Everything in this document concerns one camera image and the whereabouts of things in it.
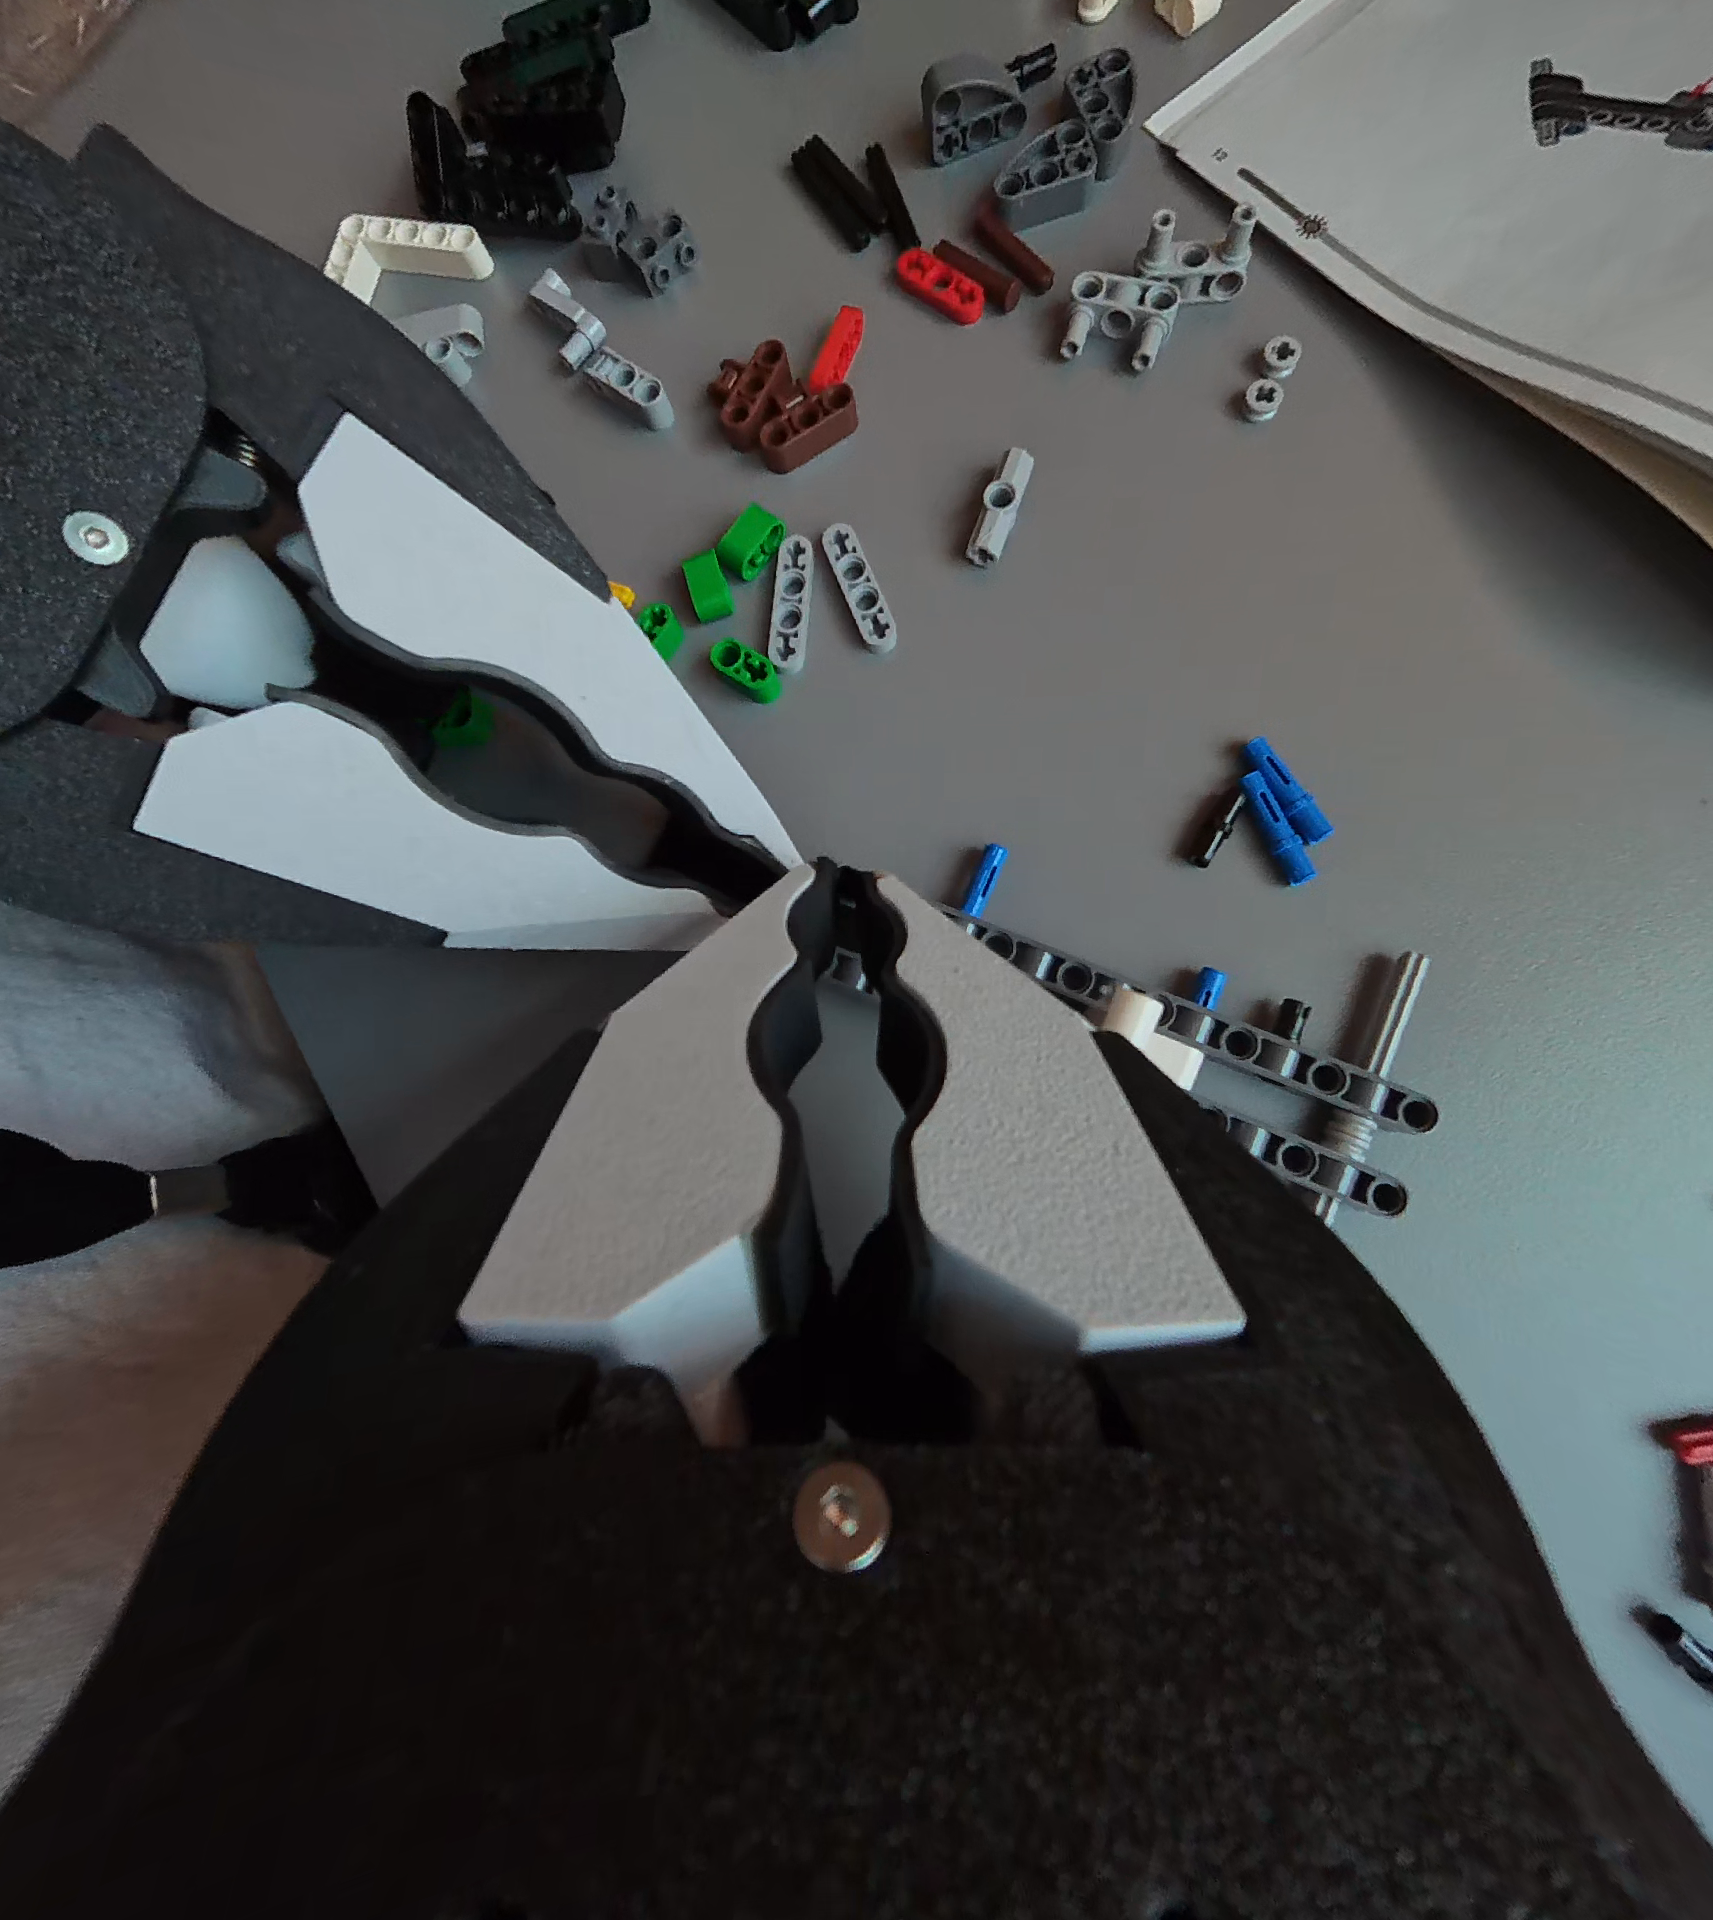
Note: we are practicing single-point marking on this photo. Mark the blue lego pin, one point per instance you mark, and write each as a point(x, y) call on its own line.
point(1275, 841)
point(1288, 789)

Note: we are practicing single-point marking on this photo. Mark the light grey bent lego connector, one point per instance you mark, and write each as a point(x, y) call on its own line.
point(617, 369)

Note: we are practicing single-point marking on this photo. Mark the grey thin lego liftarm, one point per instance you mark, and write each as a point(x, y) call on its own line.
point(859, 588)
point(791, 600)

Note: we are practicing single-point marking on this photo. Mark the black lego axle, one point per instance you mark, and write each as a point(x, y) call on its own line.
point(829, 194)
point(894, 198)

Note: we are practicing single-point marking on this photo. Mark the brown lego axle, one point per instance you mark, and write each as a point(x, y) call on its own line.
point(978, 278)
point(1019, 254)

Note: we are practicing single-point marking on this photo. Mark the black long lego pin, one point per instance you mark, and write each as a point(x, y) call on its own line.
point(1704, 1664)

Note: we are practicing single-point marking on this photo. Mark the dark grey curved lego panel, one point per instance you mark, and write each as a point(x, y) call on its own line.
point(974, 112)
point(1103, 112)
point(1055, 172)

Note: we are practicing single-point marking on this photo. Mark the black lego frame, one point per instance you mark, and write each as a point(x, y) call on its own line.
point(540, 112)

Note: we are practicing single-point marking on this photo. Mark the red axle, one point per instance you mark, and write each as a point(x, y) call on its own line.
point(839, 345)

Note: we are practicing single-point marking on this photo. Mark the white lego angled beam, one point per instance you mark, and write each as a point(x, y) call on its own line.
point(406, 237)

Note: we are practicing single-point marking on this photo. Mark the brown lego liftarm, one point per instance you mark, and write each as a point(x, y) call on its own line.
point(811, 435)
point(749, 399)

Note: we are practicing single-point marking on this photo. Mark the lego instruction booklet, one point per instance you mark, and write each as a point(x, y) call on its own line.
point(1471, 271)

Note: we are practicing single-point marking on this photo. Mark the light grey small lego connector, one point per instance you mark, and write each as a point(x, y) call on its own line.
point(456, 342)

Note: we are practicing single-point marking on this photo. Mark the dark grey lego connector block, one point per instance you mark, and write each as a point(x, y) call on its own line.
point(666, 252)
point(610, 224)

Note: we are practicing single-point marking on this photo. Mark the blue axle pin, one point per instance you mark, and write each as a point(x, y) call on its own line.
point(1246, 1050)

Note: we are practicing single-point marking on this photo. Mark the black lego liftarm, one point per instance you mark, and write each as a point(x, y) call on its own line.
point(475, 180)

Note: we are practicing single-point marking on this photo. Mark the light grey lego pin connector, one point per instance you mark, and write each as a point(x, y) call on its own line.
point(1194, 249)
point(1120, 308)

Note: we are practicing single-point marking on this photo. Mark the dark green lego beam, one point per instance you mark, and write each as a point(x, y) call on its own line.
point(572, 27)

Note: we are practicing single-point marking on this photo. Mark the grey lego bush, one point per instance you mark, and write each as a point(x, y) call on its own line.
point(1281, 357)
point(1262, 400)

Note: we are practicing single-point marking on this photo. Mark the red thin lego liftarm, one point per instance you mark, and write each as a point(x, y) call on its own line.
point(939, 282)

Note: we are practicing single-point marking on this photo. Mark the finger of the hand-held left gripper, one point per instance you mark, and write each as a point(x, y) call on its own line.
point(331, 825)
point(497, 585)

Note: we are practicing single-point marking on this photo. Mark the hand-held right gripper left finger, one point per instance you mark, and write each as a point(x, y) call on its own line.
point(617, 1185)

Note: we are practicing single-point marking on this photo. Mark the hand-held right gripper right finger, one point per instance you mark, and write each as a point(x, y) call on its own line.
point(1082, 1201)

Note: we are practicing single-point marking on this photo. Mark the grey lego axle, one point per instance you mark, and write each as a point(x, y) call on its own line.
point(1404, 1004)

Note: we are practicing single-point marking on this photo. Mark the black lego brick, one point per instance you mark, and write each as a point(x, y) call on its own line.
point(790, 18)

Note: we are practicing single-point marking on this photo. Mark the light grey lego axle connector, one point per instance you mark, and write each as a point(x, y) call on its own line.
point(1001, 507)

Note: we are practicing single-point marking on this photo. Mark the green lego piece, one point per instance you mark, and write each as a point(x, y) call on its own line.
point(661, 630)
point(753, 543)
point(708, 588)
point(745, 668)

